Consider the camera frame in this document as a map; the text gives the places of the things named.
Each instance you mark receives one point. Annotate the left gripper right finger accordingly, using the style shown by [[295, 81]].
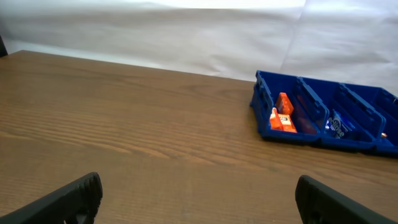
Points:
[[323, 205]]

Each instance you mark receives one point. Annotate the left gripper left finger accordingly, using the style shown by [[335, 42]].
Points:
[[62, 202]]

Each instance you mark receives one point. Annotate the blue candy pack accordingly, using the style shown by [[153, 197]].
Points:
[[337, 129], [346, 119]]

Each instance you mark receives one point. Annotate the orange candy box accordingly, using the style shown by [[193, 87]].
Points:
[[284, 104], [274, 121], [287, 123]]

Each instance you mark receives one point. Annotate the blue tray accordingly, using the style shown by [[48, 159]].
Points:
[[289, 138]]

